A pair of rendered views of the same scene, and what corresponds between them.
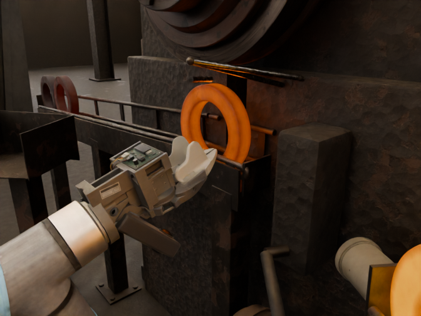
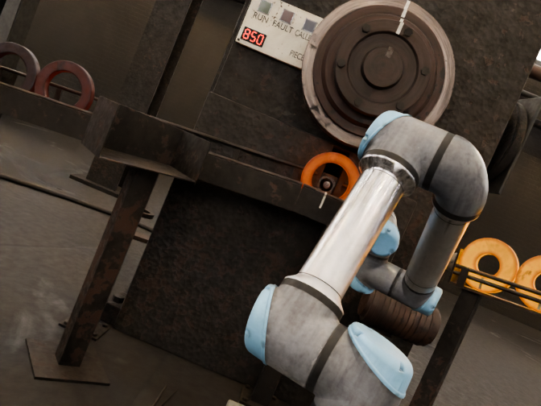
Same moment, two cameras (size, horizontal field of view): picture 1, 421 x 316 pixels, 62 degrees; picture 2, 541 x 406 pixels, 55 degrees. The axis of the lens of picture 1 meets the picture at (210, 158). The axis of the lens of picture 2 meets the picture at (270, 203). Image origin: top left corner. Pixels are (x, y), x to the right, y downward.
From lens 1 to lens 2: 139 cm
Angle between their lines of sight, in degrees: 50
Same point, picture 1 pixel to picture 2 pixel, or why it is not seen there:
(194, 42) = (355, 130)
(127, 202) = not seen: hidden behind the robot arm
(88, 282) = (43, 321)
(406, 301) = (469, 258)
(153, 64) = (249, 112)
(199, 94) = (332, 157)
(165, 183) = not seen: hidden behind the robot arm
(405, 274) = (470, 250)
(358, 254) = not seen: hidden behind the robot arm
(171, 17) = (349, 112)
